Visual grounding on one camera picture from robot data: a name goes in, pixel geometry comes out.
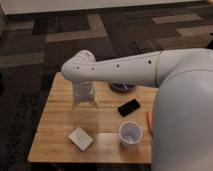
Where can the white rectangular box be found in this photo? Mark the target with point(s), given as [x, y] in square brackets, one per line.
[80, 138]

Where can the black smartphone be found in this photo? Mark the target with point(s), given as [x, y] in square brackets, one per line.
[128, 107]

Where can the dark blue ceramic bowl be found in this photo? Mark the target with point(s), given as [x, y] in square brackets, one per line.
[122, 87]

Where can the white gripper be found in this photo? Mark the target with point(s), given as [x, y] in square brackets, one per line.
[84, 92]

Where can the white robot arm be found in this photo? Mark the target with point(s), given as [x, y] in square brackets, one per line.
[182, 114]

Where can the wooden table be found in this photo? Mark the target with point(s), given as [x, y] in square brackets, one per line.
[69, 133]

